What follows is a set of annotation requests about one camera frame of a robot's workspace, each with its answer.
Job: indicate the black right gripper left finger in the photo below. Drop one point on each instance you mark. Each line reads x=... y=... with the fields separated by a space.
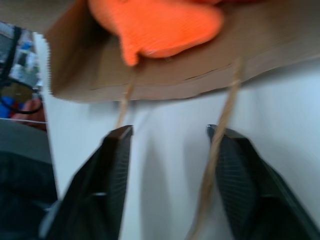
x=100 y=185

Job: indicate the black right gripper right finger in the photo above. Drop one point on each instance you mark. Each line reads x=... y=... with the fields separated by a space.
x=247 y=180

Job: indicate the brown paper bag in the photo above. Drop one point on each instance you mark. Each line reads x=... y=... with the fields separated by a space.
x=82 y=65

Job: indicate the orange plush toy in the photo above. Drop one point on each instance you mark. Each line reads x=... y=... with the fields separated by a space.
x=160 y=27

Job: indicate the blue and red object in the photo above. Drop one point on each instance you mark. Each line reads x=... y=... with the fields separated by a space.
x=15 y=103

